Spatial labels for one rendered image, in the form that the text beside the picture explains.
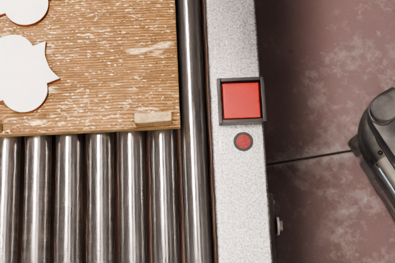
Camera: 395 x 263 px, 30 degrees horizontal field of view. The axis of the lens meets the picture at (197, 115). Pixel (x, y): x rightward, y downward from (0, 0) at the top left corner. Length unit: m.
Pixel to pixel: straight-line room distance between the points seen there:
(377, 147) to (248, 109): 0.79
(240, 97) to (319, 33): 1.10
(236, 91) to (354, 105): 1.05
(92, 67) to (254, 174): 0.31
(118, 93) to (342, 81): 1.14
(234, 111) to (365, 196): 1.02
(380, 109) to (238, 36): 0.70
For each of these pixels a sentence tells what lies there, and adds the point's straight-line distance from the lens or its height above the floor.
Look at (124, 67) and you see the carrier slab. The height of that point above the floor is 0.94.
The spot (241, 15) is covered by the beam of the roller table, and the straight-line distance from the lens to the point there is 1.25.
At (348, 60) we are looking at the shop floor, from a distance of 2.24.
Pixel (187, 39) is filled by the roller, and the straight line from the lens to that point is 1.22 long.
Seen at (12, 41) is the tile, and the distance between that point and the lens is 1.23.
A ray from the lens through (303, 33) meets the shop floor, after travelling 2.25.
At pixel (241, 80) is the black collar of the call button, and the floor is 0.93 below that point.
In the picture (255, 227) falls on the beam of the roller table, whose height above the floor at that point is 0.92.
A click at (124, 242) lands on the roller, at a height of 0.92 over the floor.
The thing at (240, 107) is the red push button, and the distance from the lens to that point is 1.18.
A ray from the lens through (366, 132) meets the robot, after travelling 1.93.
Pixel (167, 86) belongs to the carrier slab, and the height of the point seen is 0.94.
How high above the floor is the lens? 2.05
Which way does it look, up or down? 73 degrees down
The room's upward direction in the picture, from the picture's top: straight up
